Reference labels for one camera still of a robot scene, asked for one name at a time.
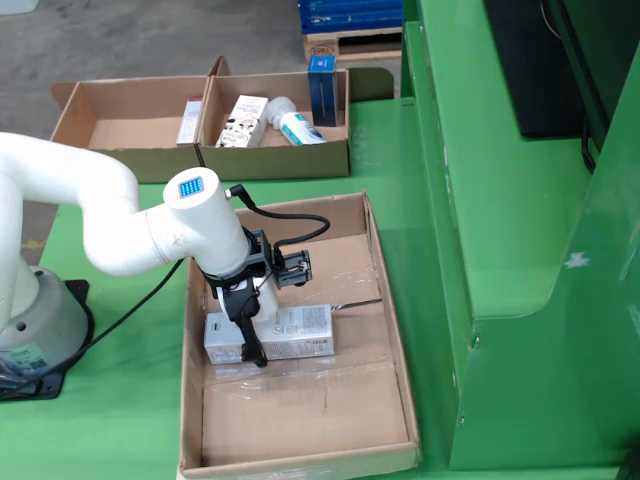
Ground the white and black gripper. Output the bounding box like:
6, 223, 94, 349
207, 272, 279, 370

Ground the long white printed carton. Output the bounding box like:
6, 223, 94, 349
203, 303, 336, 365

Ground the shallow cardboard tray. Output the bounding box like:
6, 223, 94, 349
177, 188, 422, 480

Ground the divided cardboard box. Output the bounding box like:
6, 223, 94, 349
49, 55, 396, 185

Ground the white bottle teal label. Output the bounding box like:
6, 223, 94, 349
264, 95, 329, 147

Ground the white hand cream carton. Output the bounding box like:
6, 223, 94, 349
215, 94, 270, 149

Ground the slim red white carton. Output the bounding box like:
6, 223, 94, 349
175, 96, 205, 147

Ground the dark blue carton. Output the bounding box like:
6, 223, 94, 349
307, 54, 340, 128

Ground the green metal cabinet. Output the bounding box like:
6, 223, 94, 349
399, 0, 640, 471

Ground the wooden pallet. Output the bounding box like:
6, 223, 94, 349
301, 27, 404, 64

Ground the flat black monitor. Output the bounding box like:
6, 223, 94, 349
482, 0, 587, 139

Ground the white plastic container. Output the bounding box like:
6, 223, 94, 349
0, 0, 39, 16

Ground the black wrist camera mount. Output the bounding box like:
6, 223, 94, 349
244, 227, 314, 290

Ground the long black arm cable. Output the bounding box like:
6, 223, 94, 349
0, 257, 185, 399

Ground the short black camera cable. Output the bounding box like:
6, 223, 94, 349
224, 183, 331, 251

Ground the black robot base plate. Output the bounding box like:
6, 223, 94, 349
0, 278, 96, 401

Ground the black monitor cable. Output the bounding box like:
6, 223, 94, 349
578, 122, 600, 175

